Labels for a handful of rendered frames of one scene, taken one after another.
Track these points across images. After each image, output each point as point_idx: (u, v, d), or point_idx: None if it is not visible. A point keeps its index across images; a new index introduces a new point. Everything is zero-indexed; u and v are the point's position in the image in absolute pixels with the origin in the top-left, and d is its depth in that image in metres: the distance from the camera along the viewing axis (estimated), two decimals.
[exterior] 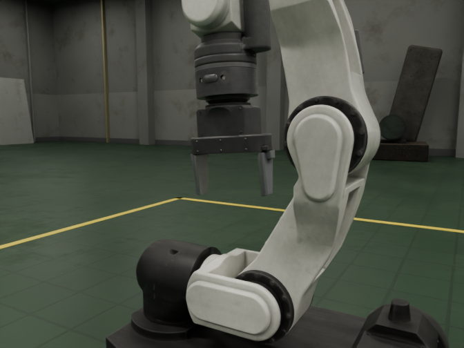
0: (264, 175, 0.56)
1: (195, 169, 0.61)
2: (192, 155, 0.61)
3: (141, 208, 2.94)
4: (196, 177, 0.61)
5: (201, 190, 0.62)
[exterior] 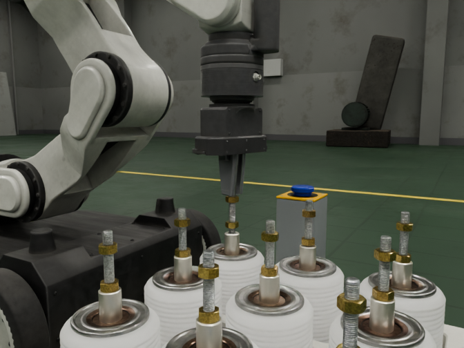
0: (219, 175, 0.60)
1: None
2: None
3: None
4: None
5: None
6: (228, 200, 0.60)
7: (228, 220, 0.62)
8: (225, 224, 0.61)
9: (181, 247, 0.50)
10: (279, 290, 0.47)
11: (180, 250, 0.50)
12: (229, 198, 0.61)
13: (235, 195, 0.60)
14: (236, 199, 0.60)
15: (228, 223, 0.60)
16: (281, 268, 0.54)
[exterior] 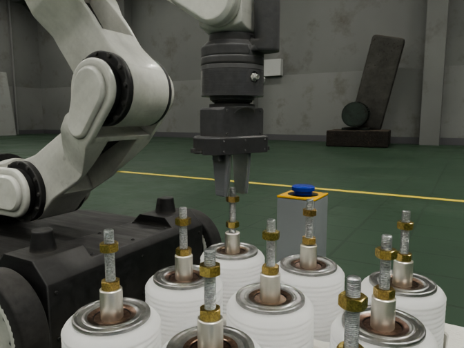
0: (214, 175, 0.59)
1: (235, 166, 0.62)
2: None
3: None
4: (235, 174, 0.62)
5: (236, 188, 0.62)
6: (238, 199, 0.60)
7: (228, 223, 0.60)
8: (235, 226, 0.60)
9: (182, 246, 0.50)
10: (280, 288, 0.47)
11: (181, 248, 0.50)
12: (228, 200, 0.60)
13: (229, 195, 0.61)
14: (234, 197, 0.61)
15: (238, 221, 0.61)
16: (282, 268, 0.54)
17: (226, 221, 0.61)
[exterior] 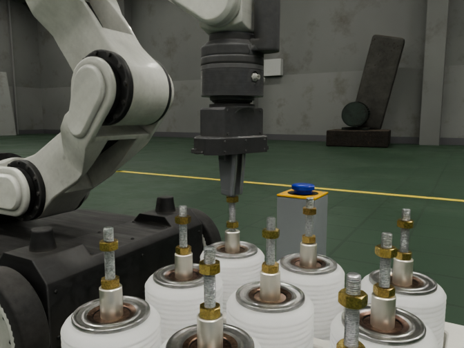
0: (219, 175, 0.60)
1: None
2: None
3: None
4: None
5: None
6: (226, 199, 0.60)
7: None
8: (226, 223, 0.61)
9: (182, 244, 0.50)
10: (280, 287, 0.47)
11: (181, 247, 0.50)
12: (231, 198, 0.61)
13: (235, 195, 0.60)
14: (235, 199, 0.59)
15: (227, 222, 0.60)
16: (282, 266, 0.54)
17: (235, 220, 0.61)
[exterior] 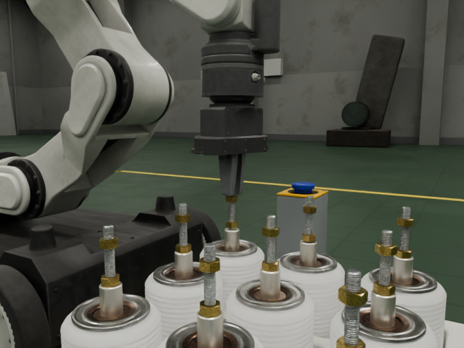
0: (219, 175, 0.60)
1: None
2: None
3: None
4: None
5: None
6: (233, 198, 0.61)
7: (237, 222, 0.60)
8: (237, 223, 0.61)
9: (182, 243, 0.50)
10: (280, 285, 0.47)
11: (181, 246, 0.50)
12: (237, 200, 0.60)
13: (229, 196, 0.60)
14: (226, 197, 0.60)
15: None
16: (282, 265, 0.54)
17: (233, 222, 0.60)
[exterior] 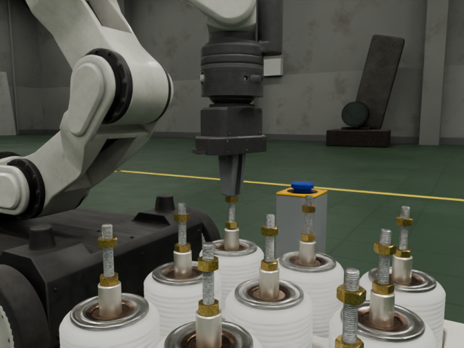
0: (244, 175, 0.60)
1: (235, 169, 0.58)
2: (235, 155, 0.58)
3: None
4: (235, 178, 0.58)
5: (233, 191, 0.59)
6: (228, 198, 0.61)
7: (237, 221, 0.61)
8: (233, 222, 0.62)
9: (181, 242, 0.50)
10: (279, 284, 0.47)
11: (180, 245, 0.50)
12: (237, 199, 0.61)
13: (233, 197, 0.60)
14: (227, 199, 0.60)
15: (226, 221, 0.61)
16: (281, 264, 0.54)
17: (237, 221, 0.60)
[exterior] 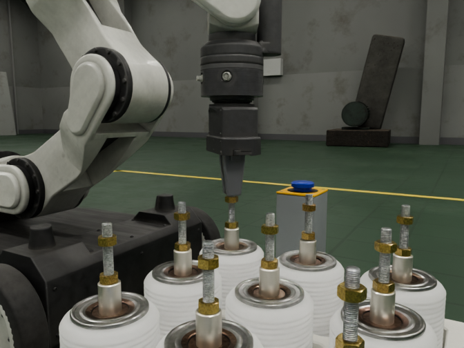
0: None
1: (243, 168, 0.59)
2: None
3: None
4: (242, 177, 0.59)
5: (237, 190, 0.60)
6: (234, 198, 0.61)
7: (235, 223, 0.60)
8: (237, 224, 0.61)
9: (181, 241, 0.50)
10: (279, 284, 0.47)
11: (180, 244, 0.50)
12: (235, 201, 0.59)
13: (228, 196, 0.60)
14: (226, 197, 0.61)
15: None
16: (281, 263, 0.54)
17: (231, 223, 0.60)
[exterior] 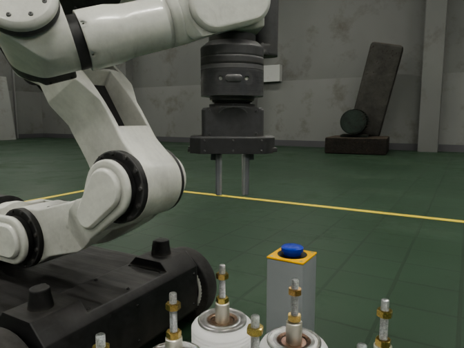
0: (248, 176, 0.59)
1: (219, 169, 0.58)
2: (218, 155, 0.58)
3: (74, 192, 3.11)
4: (219, 177, 0.58)
5: (221, 191, 0.59)
6: (223, 278, 0.62)
7: (216, 297, 0.63)
8: (217, 301, 0.63)
9: (172, 329, 0.53)
10: None
11: (171, 332, 0.53)
12: (216, 275, 0.63)
13: None
14: (227, 274, 0.63)
15: (224, 299, 0.62)
16: (268, 344, 0.57)
17: (218, 295, 0.64)
